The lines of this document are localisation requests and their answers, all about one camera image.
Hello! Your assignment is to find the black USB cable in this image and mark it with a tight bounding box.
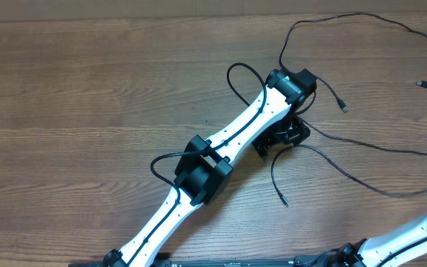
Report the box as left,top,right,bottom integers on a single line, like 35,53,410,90
298,116,427,159
271,143,427,208
278,12,427,114

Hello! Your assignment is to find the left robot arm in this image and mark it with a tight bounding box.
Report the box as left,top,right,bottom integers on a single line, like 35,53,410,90
102,69,317,266

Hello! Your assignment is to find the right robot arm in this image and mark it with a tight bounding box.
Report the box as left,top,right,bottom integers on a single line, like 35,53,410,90
324,212,427,266

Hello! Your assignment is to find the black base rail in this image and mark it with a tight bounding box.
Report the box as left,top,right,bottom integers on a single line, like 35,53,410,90
68,255,398,267

